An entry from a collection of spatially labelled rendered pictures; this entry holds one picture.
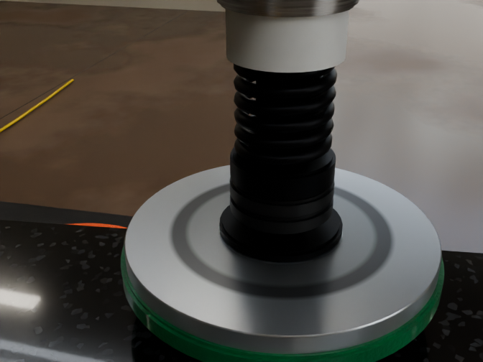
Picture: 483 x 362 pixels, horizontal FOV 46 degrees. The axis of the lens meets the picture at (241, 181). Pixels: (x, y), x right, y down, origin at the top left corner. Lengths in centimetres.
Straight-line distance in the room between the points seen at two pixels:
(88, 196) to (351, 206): 191
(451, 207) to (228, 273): 192
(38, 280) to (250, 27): 26
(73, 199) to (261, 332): 199
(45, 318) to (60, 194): 191
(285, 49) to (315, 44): 2
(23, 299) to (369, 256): 25
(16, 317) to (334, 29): 29
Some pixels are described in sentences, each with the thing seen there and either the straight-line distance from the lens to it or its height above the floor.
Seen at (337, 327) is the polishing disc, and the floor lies 86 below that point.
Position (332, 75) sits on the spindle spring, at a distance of 34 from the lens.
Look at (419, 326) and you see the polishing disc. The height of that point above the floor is 84.
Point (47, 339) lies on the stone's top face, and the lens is 42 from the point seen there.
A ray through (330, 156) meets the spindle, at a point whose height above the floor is 92.
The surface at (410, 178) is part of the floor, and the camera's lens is 242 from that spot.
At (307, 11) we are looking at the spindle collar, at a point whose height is 102.
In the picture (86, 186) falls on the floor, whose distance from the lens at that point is 236.
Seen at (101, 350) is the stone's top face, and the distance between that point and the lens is 40.
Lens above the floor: 108
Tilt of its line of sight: 28 degrees down
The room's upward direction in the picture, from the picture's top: straight up
